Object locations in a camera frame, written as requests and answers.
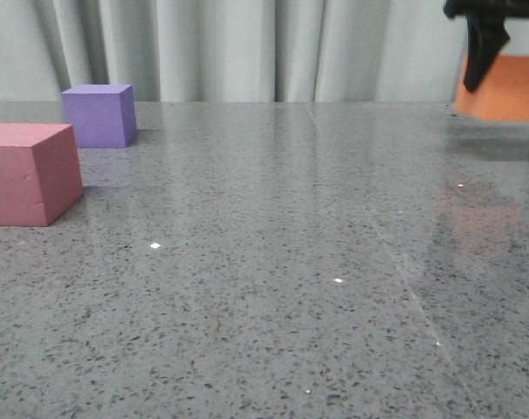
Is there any orange foam cube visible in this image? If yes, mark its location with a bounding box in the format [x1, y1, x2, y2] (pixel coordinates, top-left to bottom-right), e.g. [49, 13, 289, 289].
[455, 55, 529, 122]

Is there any pink foam cube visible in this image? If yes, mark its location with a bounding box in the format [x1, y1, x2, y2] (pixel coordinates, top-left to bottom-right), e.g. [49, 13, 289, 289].
[0, 123, 84, 226]

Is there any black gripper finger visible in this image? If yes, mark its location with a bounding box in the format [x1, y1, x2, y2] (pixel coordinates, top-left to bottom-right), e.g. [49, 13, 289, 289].
[464, 12, 510, 93]

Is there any pale green curtain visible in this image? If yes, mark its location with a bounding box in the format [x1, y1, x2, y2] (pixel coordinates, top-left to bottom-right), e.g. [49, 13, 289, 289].
[0, 0, 529, 104]

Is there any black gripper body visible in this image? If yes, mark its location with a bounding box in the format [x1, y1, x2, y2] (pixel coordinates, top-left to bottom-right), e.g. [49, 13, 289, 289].
[443, 0, 529, 18]

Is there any purple foam cube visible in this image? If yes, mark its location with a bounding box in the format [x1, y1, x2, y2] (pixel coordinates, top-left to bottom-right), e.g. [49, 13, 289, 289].
[62, 84, 138, 148]

